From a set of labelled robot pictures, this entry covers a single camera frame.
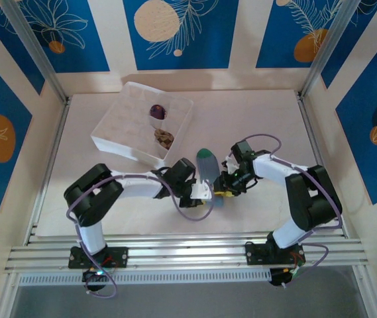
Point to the grey-blue sock orange cuff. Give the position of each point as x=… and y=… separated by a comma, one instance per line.
x=208, y=169

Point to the beige brown argyle sock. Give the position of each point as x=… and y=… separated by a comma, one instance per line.
x=164, y=139

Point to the purple sock tan toe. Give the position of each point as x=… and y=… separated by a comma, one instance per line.
x=157, y=112

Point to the white divided storage box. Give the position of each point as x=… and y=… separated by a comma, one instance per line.
x=125, y=126

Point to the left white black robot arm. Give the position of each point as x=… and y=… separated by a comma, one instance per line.
x=138, y=185

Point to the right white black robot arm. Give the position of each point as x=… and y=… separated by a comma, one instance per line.
x=271, y=169

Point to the aluminium mounting rail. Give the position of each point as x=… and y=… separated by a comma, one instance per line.
x=188, y=251

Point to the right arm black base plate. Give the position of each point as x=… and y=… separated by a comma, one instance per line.
x=254, y=255

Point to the aluminium side rail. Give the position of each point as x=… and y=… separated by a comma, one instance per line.
x=53, y=149
x=312, y=132

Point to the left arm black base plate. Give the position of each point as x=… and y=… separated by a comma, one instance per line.
x=122, y=256

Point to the aluminium frame post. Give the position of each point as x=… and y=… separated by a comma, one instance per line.
x=327, y=43
x=32, y=36

